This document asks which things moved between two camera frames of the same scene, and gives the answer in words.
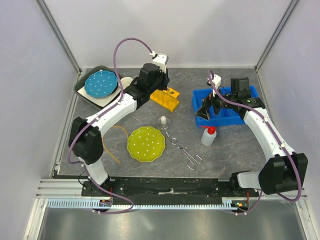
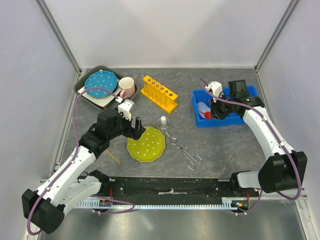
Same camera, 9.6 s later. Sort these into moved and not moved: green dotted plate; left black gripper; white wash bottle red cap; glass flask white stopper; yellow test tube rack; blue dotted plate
Moved: left black gripper; white wash bottle red cap
Not moved: yellow test tube rack; blue dotted plate; green dotted plate; glass flask white stopper
